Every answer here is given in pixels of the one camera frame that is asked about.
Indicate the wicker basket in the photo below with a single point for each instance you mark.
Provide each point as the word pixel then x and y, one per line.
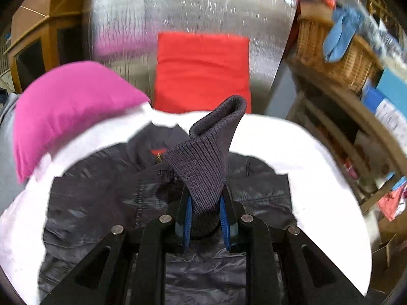
pixel 353 66

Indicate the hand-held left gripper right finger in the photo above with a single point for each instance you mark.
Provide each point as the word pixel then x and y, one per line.
pixel 226 227

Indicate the red pillow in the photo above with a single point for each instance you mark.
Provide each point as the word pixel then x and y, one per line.
pixel 203 73

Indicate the wooden cabinet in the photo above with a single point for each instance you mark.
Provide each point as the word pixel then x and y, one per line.
pixel 38 38

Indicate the wooden shelf rack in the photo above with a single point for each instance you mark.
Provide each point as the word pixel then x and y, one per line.
pixel 343 111

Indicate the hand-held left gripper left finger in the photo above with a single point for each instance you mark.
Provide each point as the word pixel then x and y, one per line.
pixel 187 225

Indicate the light blue box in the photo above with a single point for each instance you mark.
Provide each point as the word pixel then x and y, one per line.
pixel 389 89

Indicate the blue cloth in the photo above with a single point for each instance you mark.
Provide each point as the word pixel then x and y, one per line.
pixel 341 35

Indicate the grey coat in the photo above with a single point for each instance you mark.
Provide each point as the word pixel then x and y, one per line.
pixel 8 139

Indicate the white textured bed cover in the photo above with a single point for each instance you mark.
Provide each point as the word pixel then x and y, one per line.
pixel 318 171

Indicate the pink pillow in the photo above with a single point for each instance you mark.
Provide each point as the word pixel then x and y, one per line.
pixel 70 108

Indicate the black puffer jacket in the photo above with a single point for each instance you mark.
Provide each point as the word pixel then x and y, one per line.
pixel 95 197

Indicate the silver padded headboard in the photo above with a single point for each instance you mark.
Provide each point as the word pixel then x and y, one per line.
pixel 206 6

